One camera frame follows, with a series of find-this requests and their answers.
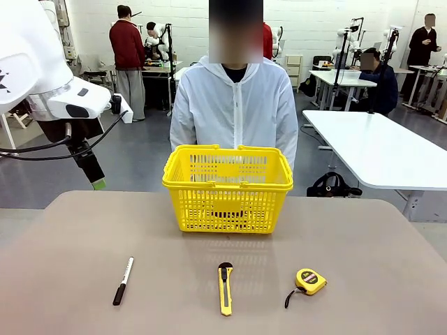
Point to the background workbench with clutter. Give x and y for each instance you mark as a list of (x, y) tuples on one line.
[(157, 70)]

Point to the person in white hooded jacket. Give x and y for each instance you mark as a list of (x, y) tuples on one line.
[(234, 104)]

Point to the person in red jacket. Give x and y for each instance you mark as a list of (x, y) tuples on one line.
[(127, 63)]

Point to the seated person in dark clothes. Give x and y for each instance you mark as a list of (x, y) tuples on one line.
[(380, 83)]

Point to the person's right forearm white sleeve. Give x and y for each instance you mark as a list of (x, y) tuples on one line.
[(181, 134)]

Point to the white drawer cabinet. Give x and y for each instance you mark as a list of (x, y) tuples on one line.
[(294, 71)]

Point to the standing person in black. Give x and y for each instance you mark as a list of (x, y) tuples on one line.
[(420, 56)]

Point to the white black marker pen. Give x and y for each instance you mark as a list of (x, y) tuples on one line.
[(124, 281)]

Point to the person's left forearm white sleeve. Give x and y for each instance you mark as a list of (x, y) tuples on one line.
[(287, 146)]

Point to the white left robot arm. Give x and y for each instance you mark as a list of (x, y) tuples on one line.
[(38, 59)]

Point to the white background table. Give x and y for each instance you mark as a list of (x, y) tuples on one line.
[(335, 78)]

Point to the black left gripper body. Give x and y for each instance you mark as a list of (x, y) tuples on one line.
[(73, 129)]

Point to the yellow plastic shopping basket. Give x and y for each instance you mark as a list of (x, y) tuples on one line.
[(195, 181)]

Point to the black bag on floor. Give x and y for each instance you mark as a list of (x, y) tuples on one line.
[(331, 186)]

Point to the yellow utility knife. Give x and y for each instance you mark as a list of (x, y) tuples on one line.
[(225, 289)]

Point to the yellow tape measure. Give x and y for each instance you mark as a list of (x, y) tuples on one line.
[(310, 281)]

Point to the white humanoid background robot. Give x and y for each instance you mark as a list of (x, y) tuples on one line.
[(155, 40)]

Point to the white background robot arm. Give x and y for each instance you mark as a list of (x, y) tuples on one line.
[(391, 40), (278, 40), (344, 38)]

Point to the large white table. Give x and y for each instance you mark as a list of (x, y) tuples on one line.
[(377, 146)]

